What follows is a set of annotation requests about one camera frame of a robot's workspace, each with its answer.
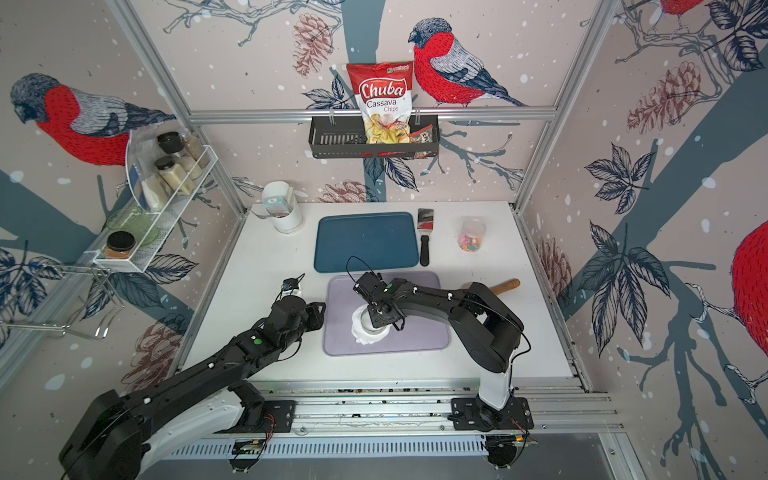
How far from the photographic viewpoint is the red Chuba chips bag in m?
0.79

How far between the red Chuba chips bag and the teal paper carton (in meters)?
0.40

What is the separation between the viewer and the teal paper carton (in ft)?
3.48
